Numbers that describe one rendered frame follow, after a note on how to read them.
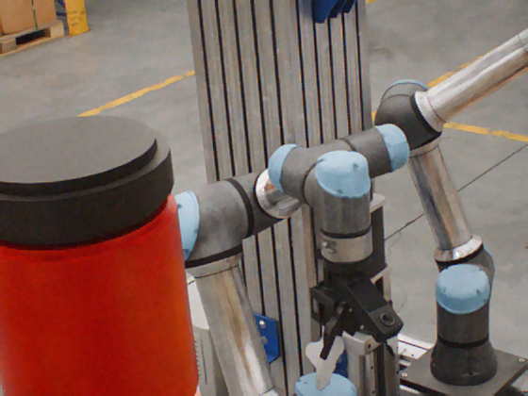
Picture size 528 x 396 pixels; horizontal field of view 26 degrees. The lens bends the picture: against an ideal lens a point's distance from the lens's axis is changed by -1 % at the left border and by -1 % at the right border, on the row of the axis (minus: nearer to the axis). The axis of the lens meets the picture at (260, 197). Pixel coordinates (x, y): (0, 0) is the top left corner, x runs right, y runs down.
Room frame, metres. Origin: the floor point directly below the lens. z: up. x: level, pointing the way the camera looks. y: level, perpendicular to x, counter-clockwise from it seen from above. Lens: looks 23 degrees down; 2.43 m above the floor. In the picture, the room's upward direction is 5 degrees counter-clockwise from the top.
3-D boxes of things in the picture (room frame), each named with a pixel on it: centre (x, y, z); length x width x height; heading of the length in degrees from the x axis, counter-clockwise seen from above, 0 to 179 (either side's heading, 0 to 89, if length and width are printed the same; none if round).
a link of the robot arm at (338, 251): (1.50, -0.12, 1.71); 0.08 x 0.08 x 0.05
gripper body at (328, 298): (1.51, -0.11, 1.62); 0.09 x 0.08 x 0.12; 33
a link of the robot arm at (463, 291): (2.19, -0.42, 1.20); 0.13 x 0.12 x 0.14; 164
